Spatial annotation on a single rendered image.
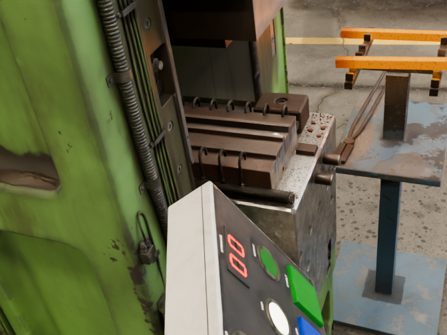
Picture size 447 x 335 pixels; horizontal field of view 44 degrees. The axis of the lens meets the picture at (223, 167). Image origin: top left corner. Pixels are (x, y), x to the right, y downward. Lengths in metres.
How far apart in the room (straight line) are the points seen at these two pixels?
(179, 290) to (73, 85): 0.32
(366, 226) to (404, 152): 0.83
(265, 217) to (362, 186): 1.50
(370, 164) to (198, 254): 0.98
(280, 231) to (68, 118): 0.56
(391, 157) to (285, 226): 0.55
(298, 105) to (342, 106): 1.88
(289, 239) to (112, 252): 0.40
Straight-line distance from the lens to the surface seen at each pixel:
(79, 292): 1.28
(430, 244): 2.41
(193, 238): 0.73
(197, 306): 0.65
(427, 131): 1.77
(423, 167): 1.63
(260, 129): 1.28
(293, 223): 1.18
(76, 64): 0.79
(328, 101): 3.29
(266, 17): 1.05
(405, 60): 1.48
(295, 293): 0.84
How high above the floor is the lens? 1.69
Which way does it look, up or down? 36 degrees down
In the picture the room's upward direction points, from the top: 9 degrees counter-clockwise
